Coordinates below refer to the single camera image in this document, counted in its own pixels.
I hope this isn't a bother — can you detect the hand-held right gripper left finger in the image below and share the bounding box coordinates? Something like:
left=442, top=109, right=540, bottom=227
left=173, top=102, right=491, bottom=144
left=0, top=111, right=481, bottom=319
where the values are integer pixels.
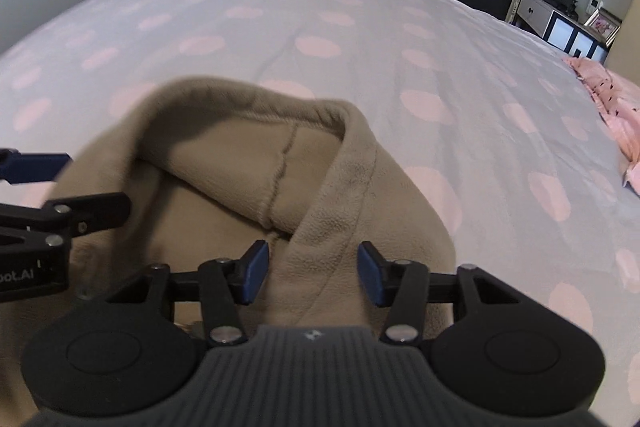
left=107, top=239, right=271, bottom=348

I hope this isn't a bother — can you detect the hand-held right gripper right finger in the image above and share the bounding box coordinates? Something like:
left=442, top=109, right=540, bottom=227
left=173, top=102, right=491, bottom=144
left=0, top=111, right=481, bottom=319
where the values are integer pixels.
left=357, top=241, right=521, bottom=348

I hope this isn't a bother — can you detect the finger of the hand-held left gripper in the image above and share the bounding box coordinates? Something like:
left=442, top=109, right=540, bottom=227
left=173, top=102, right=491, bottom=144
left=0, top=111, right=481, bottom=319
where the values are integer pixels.
left=0, top=192, right=132, bottom=253
left=0, top=148, right=73, bottom=184

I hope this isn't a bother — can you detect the beige fleece hoodie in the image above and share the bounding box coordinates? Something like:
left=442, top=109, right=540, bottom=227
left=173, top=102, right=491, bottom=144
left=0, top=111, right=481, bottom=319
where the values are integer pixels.
left=0, top=77, right=458, bottom=427

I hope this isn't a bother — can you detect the bed with pink-dotted sheet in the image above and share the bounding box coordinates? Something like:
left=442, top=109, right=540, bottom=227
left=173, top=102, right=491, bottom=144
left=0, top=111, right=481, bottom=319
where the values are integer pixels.
left=0, top=0, right=640, bottom=427

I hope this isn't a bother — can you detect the light pink printed pillow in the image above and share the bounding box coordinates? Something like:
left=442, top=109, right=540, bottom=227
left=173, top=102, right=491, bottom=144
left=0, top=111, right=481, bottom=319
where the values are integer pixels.
left=564, top=57, right=640, bottom=198

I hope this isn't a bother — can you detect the white bedside table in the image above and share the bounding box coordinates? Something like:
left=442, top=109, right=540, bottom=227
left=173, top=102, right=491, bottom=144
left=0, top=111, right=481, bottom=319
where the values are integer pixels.
left=507, top=0, right=611, bottom=64

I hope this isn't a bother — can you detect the photo frame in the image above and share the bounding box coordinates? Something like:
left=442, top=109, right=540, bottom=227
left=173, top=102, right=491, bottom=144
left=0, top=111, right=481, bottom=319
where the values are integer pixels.
left=584, top=7, right=622, bottom=45

